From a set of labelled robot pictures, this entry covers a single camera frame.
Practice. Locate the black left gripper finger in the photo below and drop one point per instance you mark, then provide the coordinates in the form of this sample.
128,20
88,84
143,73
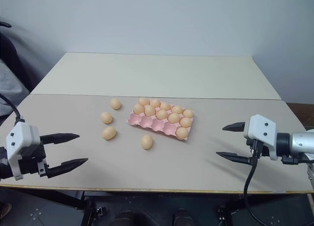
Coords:
61,137
70,165

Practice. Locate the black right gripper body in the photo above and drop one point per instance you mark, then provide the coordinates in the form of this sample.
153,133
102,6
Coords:
257,148

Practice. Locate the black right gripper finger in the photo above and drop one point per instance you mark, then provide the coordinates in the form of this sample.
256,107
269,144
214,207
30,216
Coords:
235,127
235,157

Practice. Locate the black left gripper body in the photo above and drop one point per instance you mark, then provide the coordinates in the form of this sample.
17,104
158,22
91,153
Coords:
29,165

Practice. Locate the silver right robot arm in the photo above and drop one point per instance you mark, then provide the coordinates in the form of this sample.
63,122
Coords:
299,142

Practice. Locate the pink egg tray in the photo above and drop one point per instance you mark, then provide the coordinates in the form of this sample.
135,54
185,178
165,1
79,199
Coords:
152,124

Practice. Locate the brown egg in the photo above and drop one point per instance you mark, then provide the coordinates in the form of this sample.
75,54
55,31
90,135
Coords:
147,142
182,133
109,133
176,109
155,103
144,101
149,110
174,118
185,122
188,113
165,105
106,118
138,109
115,104
162,114

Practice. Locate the brown shoe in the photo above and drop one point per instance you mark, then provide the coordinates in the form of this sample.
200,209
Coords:
5,208

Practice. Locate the dark rounded shape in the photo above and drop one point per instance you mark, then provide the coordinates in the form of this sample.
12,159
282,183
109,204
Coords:
184,217

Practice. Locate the black chair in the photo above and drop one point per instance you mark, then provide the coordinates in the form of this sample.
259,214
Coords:
12,51

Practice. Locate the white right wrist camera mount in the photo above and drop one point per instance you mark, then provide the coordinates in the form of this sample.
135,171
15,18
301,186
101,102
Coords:
262,130

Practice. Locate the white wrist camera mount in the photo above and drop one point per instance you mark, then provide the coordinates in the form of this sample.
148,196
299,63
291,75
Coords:
262,130
20,142

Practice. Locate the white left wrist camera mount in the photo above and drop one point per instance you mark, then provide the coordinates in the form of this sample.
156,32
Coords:
20,142

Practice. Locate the black table frame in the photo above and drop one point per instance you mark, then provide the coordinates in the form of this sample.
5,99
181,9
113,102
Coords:
73,204

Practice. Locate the silver metal bracket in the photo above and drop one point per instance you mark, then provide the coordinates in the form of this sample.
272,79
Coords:
310,177

